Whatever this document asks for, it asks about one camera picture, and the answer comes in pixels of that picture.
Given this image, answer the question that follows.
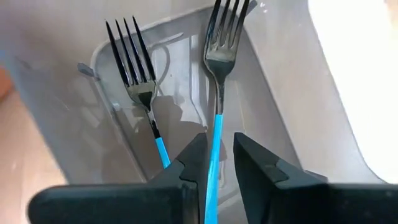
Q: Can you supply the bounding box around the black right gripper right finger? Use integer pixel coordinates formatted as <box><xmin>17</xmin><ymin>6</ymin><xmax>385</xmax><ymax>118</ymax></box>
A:
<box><xmin>233</xmin><ymin>132</ymin><xmax>398</xmax><ymax>224</ymax></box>

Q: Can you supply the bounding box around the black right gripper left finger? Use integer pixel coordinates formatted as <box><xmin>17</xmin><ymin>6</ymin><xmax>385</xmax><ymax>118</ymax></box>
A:
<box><xmin>27</xmin><ymin>133</ymin><xmax>208</xmax><ymax>224</ymax></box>

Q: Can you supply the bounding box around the blue-handled black fork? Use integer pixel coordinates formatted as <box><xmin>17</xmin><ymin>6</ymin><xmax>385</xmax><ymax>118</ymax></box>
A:
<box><xmin>104</xmin><ymin>16</ymin><xmax>172</xmax><ymax>169</ymax></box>
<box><xmin>203</xmin><ymin>0</ymin><xmax>251</xmax><ymax>224</ymax></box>

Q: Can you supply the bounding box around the grey plastic bin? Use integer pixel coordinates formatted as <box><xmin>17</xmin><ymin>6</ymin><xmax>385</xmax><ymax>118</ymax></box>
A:
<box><xmin>0</xmin><ymin>0</ymin><xmax>386</xmax><ymax>224</ymax></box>

